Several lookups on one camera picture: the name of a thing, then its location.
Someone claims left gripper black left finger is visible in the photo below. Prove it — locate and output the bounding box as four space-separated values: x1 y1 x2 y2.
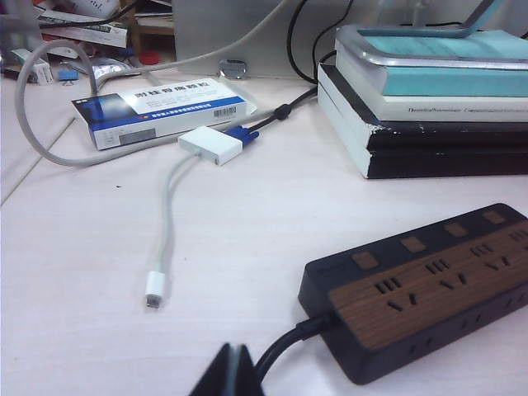
187 342 237 396

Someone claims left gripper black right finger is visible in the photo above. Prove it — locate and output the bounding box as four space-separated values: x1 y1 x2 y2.
233 344 266 396

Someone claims black wood-top power strip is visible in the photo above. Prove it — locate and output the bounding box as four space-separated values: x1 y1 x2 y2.
297 202 528 375

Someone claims white adapter dongle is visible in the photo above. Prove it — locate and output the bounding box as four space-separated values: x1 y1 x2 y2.
144 126 243 310

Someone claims white blue medicine box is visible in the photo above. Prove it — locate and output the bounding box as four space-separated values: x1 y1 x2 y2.
70 77 257 152

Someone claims silver metal clip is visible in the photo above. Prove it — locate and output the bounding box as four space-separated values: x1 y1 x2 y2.
217 58 249 80

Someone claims silver foil packet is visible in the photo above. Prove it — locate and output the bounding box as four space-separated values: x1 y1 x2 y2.
88 61 135 82

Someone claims blue binder clip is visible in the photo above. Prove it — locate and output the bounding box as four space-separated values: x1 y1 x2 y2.
57 68 80 87

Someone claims white book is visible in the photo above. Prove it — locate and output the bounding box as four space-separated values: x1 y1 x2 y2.
317 61 528 125

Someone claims brown wooden cabinet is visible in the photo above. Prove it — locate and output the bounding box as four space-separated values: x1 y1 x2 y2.
131 12 177 63

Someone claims teal silver monitor stand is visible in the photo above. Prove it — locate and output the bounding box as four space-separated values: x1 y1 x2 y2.
334 0 528 69

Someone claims small white box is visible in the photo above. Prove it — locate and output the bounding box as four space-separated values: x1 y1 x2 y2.
28 57 54 87

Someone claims teal book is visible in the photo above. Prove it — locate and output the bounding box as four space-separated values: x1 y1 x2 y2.
336 35 528 98

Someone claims messy stack of papers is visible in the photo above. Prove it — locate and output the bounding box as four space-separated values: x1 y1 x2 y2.
0 0 137 49

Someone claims black power strip cord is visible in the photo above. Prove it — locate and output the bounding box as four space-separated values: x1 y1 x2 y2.
254 313 337 396

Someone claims blue VGA plug black cable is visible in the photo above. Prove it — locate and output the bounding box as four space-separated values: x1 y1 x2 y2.
224 84 321 149

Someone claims thick grey cable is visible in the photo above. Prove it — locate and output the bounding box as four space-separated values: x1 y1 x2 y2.
14 0 306 168

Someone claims black looping cable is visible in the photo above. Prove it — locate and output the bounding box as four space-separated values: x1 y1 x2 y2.
285 0 342 86

